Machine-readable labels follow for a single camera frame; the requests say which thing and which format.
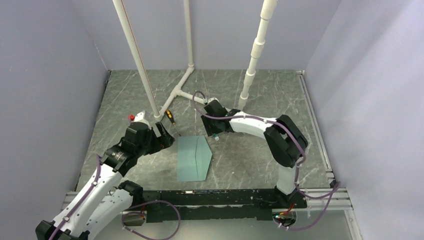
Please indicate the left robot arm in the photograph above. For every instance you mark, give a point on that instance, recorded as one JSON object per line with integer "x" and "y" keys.
{"x": 105, "y": 196}

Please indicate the teal envelope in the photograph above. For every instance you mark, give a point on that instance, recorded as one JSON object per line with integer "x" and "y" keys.
{"x": 193, "y": 158}

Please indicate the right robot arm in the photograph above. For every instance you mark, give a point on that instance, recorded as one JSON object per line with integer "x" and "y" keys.
{"x": 285, "y": 141}

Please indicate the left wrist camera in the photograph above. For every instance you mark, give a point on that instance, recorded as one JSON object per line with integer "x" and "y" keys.
{"x": 139, "y": 117}

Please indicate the black orange screwdriver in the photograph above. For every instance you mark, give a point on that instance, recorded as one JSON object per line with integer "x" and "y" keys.
{"x": 171, "y": 118}

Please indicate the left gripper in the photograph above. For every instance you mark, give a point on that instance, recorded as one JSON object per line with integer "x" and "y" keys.
{"x": 163, "y": 141}

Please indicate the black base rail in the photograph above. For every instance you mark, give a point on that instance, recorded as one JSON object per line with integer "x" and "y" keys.
{"x": 258, "y": 203}

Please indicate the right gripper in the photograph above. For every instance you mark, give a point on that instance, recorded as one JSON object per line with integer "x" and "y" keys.
{"x": 210, "y": 129}

